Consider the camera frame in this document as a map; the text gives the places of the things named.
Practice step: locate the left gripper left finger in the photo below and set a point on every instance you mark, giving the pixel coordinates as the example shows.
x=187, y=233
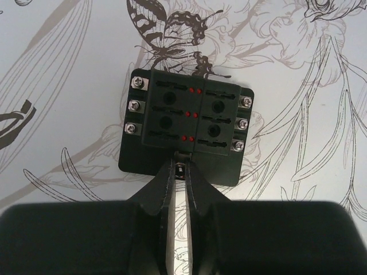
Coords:
x=156, y=224

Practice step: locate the black fuse box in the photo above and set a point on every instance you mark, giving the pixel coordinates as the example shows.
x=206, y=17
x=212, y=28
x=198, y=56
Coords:
x=171, y=115

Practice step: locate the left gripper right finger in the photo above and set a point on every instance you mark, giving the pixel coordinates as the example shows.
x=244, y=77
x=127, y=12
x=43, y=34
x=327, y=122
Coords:
x=201, y=196

